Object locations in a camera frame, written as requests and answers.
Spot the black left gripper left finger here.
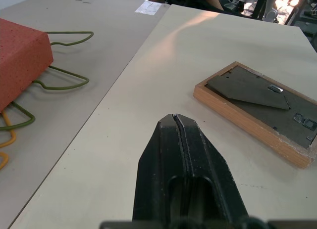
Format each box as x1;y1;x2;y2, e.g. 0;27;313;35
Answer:
132;113;192;222

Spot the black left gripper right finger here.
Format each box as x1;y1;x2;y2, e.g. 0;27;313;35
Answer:
175;114;249;222

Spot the clear tape patch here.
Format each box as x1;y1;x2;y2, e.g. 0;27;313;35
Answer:
135;1;162;16

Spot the red foam block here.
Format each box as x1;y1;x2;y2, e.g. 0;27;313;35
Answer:
0;18;54;113

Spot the wooden picture frame face down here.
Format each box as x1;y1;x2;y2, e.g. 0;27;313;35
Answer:
193;61;317;169

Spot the green wire hanger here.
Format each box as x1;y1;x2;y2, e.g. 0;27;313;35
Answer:
0;101;36;132
32;65;90;91
45;31;95;47

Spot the yellow wire hanger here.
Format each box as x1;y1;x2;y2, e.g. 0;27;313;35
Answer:
0;112;17;148
0;151;9;170

